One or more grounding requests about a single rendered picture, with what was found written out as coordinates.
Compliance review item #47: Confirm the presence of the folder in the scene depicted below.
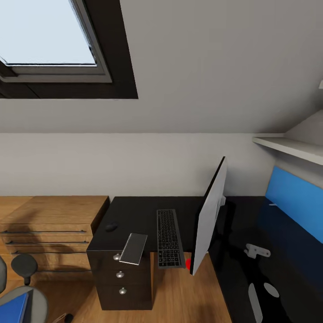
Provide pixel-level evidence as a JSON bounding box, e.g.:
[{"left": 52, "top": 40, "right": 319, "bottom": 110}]
[{"left": 0, "top": 292, "right": 29, "bottom": 323}]

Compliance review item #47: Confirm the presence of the keyboard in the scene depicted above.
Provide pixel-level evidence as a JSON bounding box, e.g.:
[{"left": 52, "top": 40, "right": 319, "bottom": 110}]
[{"left": 157, "top": 210, "right": 186, "bottom": 269}]

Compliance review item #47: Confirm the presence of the monitor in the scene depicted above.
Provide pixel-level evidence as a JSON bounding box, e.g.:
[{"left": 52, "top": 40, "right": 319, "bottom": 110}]
[{"left": 185, "top": 156, "right": 236, "bottom": 275}]

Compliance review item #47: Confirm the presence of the mouse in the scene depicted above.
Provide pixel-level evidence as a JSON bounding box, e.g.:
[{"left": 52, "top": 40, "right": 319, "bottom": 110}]
[{"left": 106, "top": 222, "right": 118, "bottom": 231}]

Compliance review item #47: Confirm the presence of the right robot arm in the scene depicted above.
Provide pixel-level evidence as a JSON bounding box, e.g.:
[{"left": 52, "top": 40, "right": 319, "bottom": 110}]
[{"left": 225, "top": 237, "right": 293, "bottom": 323}]

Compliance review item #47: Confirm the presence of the swivel chair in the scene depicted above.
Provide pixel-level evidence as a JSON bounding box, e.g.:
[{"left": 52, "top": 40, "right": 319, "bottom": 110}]
[{"left": 0, "top": 254, "right": 73, "bottom": 323}]

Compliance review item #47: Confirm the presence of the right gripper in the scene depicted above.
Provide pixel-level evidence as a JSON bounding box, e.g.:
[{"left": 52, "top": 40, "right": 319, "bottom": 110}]
[{"left": 225, "top": 237, "right": 261, "bottom": 272}]

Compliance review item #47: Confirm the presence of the notebook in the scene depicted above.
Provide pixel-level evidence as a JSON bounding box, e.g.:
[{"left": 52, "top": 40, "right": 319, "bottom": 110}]
[{"left": 119, "top": 233, "right": 147, "bottom": 265}]

